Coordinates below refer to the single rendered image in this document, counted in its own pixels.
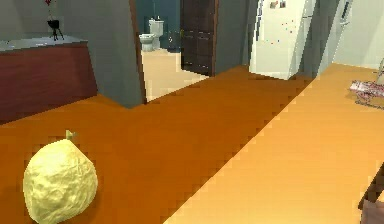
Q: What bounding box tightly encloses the pink and white newspaper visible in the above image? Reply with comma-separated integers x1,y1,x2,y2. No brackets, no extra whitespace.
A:
349,79,384,101

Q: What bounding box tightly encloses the dark brown room door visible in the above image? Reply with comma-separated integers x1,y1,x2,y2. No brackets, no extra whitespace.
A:
179,0,220,78

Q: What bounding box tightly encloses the white fridge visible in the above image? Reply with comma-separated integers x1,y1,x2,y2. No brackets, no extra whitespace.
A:
248,0,317,81

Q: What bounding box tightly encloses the black pot with red plant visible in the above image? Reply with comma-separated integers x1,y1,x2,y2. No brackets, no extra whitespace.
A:
44,0,65,42

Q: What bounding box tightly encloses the dark red wooden cabinet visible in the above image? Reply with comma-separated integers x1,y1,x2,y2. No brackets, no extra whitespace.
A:
0,32,99,126

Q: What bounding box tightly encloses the white toilet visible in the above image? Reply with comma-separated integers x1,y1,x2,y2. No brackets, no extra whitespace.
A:
138,17,165,53

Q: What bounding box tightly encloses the yellow tied garbage bag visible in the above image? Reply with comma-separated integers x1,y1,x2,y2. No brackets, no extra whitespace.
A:
22,129,99,224

